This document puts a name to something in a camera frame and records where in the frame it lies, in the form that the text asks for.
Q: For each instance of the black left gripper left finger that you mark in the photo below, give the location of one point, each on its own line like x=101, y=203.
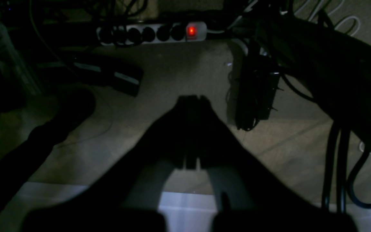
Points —
x=126, y=197

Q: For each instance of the black box on floor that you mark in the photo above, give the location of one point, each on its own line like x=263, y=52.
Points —
x=94, y=69

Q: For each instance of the black power adapter brick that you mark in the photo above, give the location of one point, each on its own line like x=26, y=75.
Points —
x=258, y=83

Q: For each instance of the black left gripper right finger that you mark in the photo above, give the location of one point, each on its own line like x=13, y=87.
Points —
x=251, y=198

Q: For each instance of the white power strip red switch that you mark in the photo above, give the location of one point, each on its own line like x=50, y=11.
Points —
x=160, y=33

